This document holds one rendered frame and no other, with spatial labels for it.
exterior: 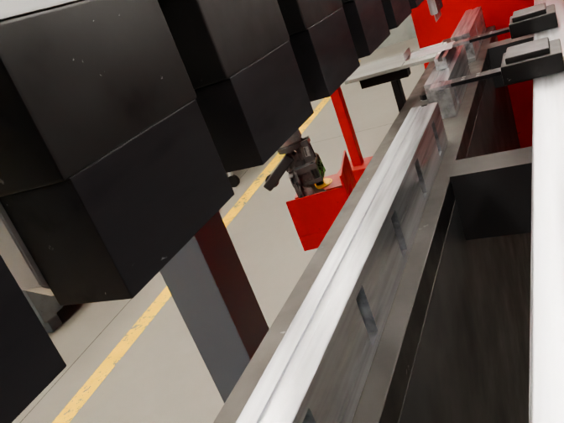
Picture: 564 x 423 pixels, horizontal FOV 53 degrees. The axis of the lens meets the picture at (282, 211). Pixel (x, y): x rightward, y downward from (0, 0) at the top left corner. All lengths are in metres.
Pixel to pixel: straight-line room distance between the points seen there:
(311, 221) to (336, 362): 0.90
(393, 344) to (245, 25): 0.42
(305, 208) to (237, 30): 1.00
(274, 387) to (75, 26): 0.37
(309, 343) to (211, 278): 1.19
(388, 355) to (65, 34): 0.52
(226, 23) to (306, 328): 0.33
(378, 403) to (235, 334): 1.25
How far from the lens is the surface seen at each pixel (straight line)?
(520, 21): 1.63
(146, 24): 0.42
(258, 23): 0.56
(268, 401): 0.57
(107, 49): 0.38
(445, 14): 2.57
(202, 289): 1.82
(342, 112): 3.61
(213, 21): 0.49
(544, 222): 0.69
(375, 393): 0.68
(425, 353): 0.83
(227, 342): 1.92
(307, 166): 1.45
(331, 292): 0.69
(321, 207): 1.47
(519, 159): 1.14
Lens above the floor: 1.31
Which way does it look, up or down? 20 degrees down
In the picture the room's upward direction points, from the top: 21 degrees counter-clockwise
